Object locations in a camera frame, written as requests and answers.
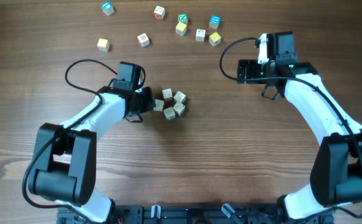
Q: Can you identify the camera cable black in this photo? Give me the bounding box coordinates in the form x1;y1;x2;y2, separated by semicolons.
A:
219;37;362;219
21;58;119;224

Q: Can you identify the white block red picture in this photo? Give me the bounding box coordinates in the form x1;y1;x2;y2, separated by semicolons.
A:
137;33;150;47

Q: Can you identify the blue letter block far left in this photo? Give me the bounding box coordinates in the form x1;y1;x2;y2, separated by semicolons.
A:
101;1;114;16

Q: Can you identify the yellow block right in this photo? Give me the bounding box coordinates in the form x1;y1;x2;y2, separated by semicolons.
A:
209;32;222;47

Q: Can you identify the blue block top right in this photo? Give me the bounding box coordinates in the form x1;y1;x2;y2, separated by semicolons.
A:
209;15;221;29

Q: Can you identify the left camera cable black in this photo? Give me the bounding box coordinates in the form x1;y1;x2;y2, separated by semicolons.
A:
21;58;119;224

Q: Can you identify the yellow block centre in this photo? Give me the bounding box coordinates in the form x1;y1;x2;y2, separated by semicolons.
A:
176;22;187;36

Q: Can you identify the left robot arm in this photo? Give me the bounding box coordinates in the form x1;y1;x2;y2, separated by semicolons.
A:
21;62;156;223

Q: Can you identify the yellow block left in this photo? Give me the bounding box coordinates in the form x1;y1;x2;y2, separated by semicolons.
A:
97;39;110;52

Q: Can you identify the red-edged block top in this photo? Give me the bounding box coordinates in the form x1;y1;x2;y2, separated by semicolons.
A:
153;6;165;20

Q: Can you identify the red-framed picture block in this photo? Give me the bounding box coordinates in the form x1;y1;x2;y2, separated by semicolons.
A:
162;88;173;101

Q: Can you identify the plain white block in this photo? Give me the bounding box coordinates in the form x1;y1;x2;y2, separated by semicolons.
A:
163;107;176;121
153;99;164;112

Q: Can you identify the white block green edge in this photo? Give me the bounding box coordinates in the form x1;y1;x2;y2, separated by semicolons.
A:
173;102;186;116
173;91;186;104

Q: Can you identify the green letter N block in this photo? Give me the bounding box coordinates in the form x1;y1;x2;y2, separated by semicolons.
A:
178;13;188;24

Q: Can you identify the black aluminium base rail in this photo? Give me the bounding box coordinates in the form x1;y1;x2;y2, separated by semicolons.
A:
56;203;335;224

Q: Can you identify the right camera cable black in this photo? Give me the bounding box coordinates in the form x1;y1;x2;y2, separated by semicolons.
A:
219;37;362;219

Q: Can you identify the yellow block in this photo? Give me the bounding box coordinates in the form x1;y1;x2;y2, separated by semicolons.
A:
209;32;222;47
97;39;110;52
176;22;187;36

